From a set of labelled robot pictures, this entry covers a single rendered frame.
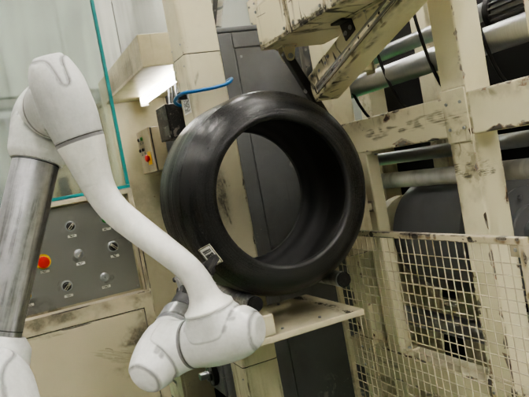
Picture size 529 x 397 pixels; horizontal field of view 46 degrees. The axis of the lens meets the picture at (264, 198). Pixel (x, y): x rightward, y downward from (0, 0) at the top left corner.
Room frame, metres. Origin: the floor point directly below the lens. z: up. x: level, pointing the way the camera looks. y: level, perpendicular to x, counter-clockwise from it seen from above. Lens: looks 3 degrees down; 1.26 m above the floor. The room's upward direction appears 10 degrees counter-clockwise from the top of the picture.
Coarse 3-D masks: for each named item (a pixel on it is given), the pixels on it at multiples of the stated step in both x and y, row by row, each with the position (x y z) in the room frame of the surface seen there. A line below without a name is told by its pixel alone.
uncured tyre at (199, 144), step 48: (240, 96) 1.72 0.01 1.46; (288, 96) 1.75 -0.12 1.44; (192, 144) 1.64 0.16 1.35; (288, 144) 2.02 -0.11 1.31; (336, 144) 1.77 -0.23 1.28; (192, 192) 1.61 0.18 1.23; (336, 192) 1.98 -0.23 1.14; (192, 240) 1.62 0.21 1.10; (288, 240) 1.99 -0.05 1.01; (336, 240) 1.74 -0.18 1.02; (240, 288) 1.68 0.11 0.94; (288, 288) 1.70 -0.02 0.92
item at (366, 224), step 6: (366, 198) 2.16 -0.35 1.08; (366, 204) 2.16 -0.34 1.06; (366, 210) 2.16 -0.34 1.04; (366, 216) 2.16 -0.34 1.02; (366, 222) 2.15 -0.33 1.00; (366, 228) 2.15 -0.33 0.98; (360, 240) 2.14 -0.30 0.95; (372, 240) 2.16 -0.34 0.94; (354, 246) 2.13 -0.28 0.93; (360, 246) 2.14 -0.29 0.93; (366, 246) 2.15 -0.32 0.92; (354, 252) 2.13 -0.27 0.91; (360, 252) 2.14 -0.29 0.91
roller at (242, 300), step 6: (222, 288) 1.86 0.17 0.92; (228, 288) 1.83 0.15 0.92; (228, 294) 1.79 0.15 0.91; (234, 294) 1.75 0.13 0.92; (240, 294) 1.72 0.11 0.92; (246, 294) 1.70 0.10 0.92; (234, 300) 1.74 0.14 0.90; (240, 300) 1.69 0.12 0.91; (246, 300) 1.66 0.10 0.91; (252, 300) 1.65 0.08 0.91; (258, 300) 1.65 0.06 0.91; (252, 306) 1.65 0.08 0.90; (258, 306) 1.65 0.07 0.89
